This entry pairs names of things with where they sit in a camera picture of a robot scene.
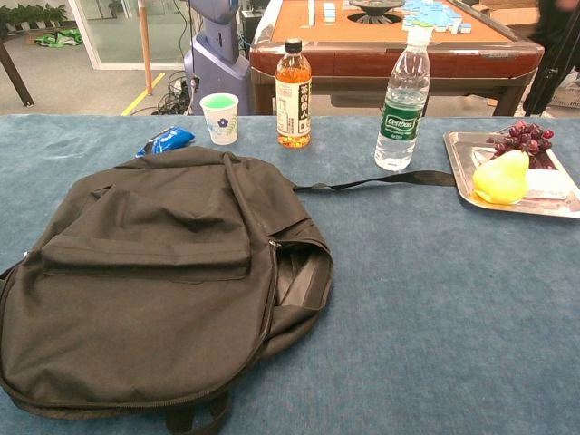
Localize clear water bottle green label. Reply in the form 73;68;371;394
373;26;432;172

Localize paper cup with green liquid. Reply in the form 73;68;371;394
199;92;240;146

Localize black fabric backpack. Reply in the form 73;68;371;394
0;145;457;435

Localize blue mahjong tile pile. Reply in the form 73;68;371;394
401;0;472;35

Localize white block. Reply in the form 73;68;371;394
525;168;573;200

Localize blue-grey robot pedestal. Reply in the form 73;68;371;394
183;0;255;117

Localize red grape bunch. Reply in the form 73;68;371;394
487;120;556;169

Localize white framed glass partition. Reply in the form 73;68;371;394
67;0;191;72

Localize amber tea bottle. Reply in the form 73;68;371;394
275;38;314;150

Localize person in black trousers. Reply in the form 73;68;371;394
523;0;580;117

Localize brown mahjong table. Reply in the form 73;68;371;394
248;0;546;117

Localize wooden pole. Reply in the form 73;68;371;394
138;0;154;96

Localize steel tray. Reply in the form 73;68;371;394
442;129;580;220

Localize dark wooden table leg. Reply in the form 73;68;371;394
0;40;35;108

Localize potted green plants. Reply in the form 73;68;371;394
0;3;68;29

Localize blue snack packet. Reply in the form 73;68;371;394
134;126;196;159

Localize blue carpet table cover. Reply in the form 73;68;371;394
0;113;580;435

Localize green cloth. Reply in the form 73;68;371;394
34;28;83;48

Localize black floor cable bundle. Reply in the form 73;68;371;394
151;70;203;117

